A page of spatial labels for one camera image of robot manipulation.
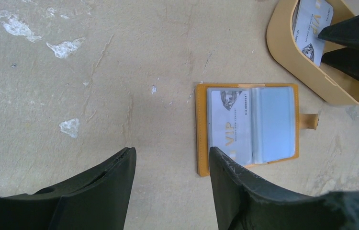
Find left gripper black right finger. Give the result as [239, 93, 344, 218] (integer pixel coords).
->
[209, 147, 359, 230]

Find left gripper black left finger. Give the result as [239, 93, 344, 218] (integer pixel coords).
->
[0, 148, 136, 230]

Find orange oval tray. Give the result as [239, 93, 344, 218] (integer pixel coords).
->
[266, 0, 359, 105]

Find orange card holder wallet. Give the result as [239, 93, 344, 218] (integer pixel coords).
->
[194, 83, 319, 177]

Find silver credit cards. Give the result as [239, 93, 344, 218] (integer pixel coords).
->
[292, 0, 334, 67]

